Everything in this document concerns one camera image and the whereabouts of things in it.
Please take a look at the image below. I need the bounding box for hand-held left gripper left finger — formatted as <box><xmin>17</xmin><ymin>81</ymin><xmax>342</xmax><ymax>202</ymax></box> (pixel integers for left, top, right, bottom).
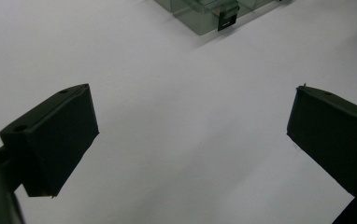
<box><xmin>0</xmin><ymin>83</ymin><xmax>100</xmax><ymax>198</ymax></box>

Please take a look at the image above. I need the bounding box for clear plastic compartment box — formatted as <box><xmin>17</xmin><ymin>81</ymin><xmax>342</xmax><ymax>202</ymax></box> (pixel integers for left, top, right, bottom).
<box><xmin>153</xmin><ymin>0</ymin><xmax>293</xmax><ymax>36</ymax></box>

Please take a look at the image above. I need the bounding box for black label tag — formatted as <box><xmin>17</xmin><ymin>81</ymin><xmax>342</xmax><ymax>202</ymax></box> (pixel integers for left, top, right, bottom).
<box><xmin>217</xmin><ymin>12</ymin><xmax>238</xmax><ymax>32</ymax></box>

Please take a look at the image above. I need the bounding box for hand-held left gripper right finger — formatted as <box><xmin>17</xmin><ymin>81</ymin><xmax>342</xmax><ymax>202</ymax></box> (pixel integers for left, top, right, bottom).
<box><xmin>286</xmin><ymin>86</ymin><xmax>357</xmax><ymax>199</ymax></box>

